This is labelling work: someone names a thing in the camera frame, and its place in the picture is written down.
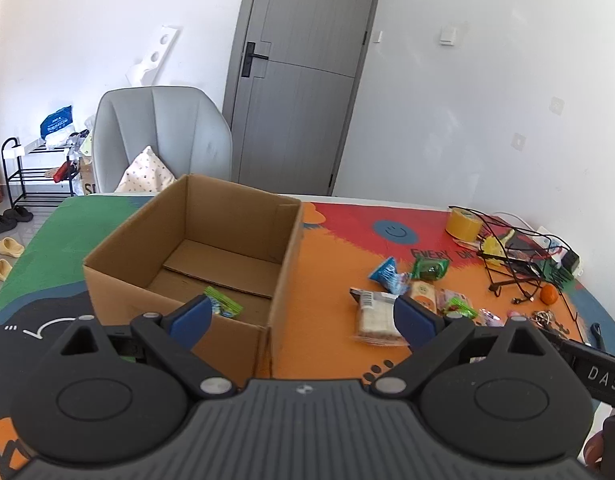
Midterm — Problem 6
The printed cardboard carton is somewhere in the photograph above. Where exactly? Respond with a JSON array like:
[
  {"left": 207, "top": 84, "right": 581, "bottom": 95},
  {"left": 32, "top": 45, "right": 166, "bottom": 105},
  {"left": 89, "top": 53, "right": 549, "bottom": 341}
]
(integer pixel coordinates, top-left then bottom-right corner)
[{"left": 79, "top": 157, "right": 97, "bottom": 196}]

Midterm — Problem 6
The grey armchair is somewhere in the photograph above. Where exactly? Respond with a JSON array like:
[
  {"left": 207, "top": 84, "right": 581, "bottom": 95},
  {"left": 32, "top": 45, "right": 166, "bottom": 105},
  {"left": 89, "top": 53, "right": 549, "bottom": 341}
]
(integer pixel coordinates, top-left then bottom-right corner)
[{"left": 92, "top": 86, "right": 233, "bottom": 195}]

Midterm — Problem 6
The key bunch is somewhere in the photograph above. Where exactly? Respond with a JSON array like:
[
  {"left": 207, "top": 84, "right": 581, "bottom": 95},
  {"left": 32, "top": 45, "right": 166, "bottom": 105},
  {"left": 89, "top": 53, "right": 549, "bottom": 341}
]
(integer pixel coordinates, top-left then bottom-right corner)
[{"left": 531, "top": 310, "right": 571, "bottom": 337}]

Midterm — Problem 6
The small green snack packet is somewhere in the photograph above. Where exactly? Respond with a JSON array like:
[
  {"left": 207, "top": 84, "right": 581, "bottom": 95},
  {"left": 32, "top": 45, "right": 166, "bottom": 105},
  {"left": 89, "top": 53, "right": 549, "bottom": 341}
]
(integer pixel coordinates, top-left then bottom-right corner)
[{"left": 444, "top": 297, "right": 479, "bottom": 319}]

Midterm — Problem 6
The blue snack packet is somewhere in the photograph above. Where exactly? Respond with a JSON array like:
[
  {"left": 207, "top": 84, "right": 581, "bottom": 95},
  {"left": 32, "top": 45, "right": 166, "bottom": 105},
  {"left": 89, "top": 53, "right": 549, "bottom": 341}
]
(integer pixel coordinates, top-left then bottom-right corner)
[{"left": 368, "top": 256, "right": 412, "bottom": 295}]

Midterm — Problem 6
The black wire stand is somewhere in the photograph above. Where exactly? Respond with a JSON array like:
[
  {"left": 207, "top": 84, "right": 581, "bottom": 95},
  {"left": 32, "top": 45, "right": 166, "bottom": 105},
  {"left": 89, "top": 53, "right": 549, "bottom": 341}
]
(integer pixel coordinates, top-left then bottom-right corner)
[{"left": 480, "top": 232, "right": 548, "bottom": 302}]

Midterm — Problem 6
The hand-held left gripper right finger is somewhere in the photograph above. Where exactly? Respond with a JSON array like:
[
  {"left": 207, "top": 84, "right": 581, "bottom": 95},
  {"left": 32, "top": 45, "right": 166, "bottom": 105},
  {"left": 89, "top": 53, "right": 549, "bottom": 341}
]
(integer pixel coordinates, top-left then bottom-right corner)
[{"left": 370, "top": 296, "right": 563, "bottom": 401}]

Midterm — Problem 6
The black usb cable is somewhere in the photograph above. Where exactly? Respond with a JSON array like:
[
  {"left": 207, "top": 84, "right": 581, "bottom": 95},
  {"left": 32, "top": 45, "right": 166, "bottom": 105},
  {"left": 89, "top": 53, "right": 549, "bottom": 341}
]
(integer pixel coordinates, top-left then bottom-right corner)
[
  {"left": 447, "top": 204, "right": 573, "bottom": 306},
  {"left": 510, "top": 240, "right": 579, "bottom": 322}
]

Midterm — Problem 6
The cardboard box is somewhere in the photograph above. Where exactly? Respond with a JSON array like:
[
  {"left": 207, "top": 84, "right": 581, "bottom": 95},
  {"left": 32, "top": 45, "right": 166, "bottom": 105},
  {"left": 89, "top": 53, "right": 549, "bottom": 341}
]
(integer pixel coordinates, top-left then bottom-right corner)
[{"left": 82, "top": 173, "right": 304, "bottom": 381}]

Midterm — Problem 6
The green striped snack packet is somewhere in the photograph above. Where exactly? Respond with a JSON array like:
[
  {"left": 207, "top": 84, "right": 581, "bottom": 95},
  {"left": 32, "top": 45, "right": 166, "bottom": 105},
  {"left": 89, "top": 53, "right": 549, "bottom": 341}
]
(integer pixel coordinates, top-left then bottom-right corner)
[{"left": 204, "top": 286, "right": 244, "bottom": 319}]

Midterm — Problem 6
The dark green snack packet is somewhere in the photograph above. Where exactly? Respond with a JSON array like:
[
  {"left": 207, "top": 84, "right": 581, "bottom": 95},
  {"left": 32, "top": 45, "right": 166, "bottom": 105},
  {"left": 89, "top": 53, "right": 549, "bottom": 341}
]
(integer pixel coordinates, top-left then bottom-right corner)
[{"left": 411, "top": 255, "right": 452, "bottom": 282}]

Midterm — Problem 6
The black shoe rack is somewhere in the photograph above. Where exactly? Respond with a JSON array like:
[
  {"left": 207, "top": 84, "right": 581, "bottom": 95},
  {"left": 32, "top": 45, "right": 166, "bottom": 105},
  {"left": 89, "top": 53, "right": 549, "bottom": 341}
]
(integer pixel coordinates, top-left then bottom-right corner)
[{"left": 1, "top": 132, "right": 83, "bottom": 208}]

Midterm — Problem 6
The white power strip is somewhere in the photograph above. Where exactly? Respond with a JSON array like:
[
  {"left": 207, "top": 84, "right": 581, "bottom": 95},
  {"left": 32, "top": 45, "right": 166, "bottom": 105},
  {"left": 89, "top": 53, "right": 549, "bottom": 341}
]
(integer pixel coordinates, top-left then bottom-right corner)
[{"left": 535, "top": 227, "right": 585, "bottom": 276}]

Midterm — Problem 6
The black door handle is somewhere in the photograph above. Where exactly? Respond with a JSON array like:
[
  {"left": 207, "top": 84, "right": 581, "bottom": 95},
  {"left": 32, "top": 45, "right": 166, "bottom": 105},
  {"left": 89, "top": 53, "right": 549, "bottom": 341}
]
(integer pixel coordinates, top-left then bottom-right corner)
[{"left": 240, "top": 42, "right": 271, "bottom": 78}]

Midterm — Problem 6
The white foam board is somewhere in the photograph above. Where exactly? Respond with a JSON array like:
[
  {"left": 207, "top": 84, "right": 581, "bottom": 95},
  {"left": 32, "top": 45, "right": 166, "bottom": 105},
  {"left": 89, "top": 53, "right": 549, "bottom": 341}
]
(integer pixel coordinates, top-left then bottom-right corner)
[{"left": 142, "top": 24, "right": 181, "bottom": 78}]

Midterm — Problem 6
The white foam block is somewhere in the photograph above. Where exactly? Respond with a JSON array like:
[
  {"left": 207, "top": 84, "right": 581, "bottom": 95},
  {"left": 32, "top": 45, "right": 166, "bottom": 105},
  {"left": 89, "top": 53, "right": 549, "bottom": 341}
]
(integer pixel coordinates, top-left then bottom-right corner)
[{"left": 126, "top": 62, "right": 158, "bottom": 88}]

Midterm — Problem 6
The yellow tape roll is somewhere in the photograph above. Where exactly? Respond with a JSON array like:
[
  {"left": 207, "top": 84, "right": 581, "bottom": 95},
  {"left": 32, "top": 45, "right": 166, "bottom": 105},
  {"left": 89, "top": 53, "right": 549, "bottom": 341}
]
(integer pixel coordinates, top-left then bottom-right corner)
[{"left": 445, "top": 206, "right": 483, "bottom": 242}]

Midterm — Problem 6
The orange label biscuit packet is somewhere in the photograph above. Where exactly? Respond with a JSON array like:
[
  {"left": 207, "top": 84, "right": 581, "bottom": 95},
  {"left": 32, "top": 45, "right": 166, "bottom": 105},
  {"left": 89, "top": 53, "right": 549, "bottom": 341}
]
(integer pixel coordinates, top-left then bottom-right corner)
[{"left": 409, "top": 281, "right": 441, "bottom": 313}]

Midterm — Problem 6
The person's right hand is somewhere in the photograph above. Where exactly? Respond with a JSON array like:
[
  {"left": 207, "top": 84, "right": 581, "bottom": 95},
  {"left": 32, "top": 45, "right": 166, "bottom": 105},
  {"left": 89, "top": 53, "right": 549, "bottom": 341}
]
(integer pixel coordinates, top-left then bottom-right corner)
[{"left": 581, "top": 430, "right": 608, "bottom": 471}]

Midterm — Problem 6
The clear cracker packet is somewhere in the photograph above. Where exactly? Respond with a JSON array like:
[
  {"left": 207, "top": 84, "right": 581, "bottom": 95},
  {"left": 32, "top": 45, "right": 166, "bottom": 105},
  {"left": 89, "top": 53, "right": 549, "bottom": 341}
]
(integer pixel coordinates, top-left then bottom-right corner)
[{"left": 349, "top": 286, "right": 411, "bottom": 347}]

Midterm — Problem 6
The grey door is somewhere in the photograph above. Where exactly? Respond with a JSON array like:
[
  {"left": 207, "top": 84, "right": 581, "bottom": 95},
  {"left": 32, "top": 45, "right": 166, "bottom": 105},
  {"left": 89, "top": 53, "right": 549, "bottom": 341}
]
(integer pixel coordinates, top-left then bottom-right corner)
[{"left": 222, "top": 0, "right": 388, "bottom": 196}]

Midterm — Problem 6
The blue plastic bag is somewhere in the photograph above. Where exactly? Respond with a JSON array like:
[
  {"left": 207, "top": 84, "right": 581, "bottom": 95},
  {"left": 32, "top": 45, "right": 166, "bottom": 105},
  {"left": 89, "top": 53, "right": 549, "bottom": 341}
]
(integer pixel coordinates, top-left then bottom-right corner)
[{"left": 40, "top": 105, "right": 74, "bottom": 142}]

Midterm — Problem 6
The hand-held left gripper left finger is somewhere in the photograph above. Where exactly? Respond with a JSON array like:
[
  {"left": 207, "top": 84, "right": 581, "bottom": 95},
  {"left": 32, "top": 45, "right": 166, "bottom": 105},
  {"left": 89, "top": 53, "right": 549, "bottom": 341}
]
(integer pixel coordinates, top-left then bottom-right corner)
[{"left": 48, "top": 296, "right": 238, "bottom": 401}]

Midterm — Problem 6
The colourful printed table mat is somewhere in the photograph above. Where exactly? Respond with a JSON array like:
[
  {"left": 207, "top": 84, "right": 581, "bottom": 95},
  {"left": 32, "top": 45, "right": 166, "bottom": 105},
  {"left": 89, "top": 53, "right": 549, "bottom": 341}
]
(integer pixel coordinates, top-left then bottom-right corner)
[{"left": 0, "top": 195, "right": 615, "bottom": 480}]

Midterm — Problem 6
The yellow toy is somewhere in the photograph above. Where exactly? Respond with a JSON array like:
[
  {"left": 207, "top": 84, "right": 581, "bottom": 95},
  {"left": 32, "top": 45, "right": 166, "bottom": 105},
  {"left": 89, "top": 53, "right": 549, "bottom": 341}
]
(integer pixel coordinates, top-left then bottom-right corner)
[{"left": 480, "top": 229, "right": 511, "bottom": 262}]

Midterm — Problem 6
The patterned white cushion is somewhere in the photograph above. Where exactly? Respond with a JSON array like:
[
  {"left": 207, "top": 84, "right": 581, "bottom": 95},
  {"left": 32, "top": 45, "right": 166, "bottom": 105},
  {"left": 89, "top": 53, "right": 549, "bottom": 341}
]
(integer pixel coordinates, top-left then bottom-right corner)
[{"left": 115, "top": 146, "right": 177, "bottom": 193}]

